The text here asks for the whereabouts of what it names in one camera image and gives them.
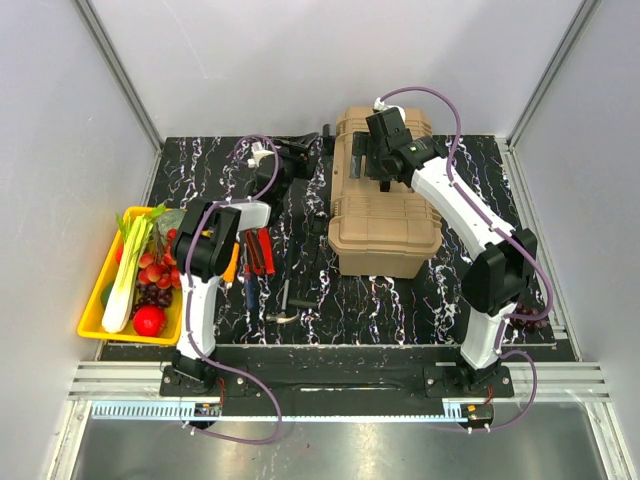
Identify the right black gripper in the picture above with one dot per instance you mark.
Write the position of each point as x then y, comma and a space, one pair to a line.
362, 146

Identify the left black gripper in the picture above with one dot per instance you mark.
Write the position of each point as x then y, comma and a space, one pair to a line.
298, 156

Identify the tan plastic tool box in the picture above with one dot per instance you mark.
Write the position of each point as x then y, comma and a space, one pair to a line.
375, 233

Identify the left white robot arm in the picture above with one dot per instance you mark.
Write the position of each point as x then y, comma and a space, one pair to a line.
204, 244

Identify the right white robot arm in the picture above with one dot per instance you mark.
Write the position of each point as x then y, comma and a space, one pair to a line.
503, 257

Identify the black hex key set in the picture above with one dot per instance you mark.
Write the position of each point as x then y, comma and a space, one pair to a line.
300, 301

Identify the blue red screwdriver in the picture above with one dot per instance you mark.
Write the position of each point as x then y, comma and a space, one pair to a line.
250, 299

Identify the yellow utility knife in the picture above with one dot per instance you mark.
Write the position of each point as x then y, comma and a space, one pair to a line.
229, 274

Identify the green melon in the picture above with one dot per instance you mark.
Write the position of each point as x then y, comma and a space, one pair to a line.
169, 219

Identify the steel claw hammer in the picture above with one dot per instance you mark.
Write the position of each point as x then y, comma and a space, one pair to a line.
282, 317

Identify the red cherry cluster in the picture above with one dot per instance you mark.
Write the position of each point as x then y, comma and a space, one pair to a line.
157, 266

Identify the dark purple grape bunch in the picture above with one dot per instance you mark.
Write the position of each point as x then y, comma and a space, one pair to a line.
525, 322

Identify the purple grapes in bin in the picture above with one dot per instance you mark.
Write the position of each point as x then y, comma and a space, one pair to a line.
151, 295

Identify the red apple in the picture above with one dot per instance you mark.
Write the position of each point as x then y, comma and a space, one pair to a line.
149, 321

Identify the green white leek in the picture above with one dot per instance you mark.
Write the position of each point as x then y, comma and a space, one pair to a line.
136, 236

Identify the green lime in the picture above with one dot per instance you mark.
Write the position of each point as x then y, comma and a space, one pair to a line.
105, 294

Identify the yellow plastic bin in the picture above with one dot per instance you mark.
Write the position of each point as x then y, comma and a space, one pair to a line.
90, 323

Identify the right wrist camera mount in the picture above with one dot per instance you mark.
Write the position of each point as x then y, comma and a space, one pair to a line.
387, 127

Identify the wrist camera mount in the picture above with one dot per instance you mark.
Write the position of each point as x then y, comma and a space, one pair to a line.
387, 127
258, 152

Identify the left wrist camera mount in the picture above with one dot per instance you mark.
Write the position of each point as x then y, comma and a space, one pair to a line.
258, 152

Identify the red handled pliers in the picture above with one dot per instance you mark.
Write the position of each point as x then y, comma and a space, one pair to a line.
260, 251

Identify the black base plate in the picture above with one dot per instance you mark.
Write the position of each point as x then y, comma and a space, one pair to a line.
335, 381

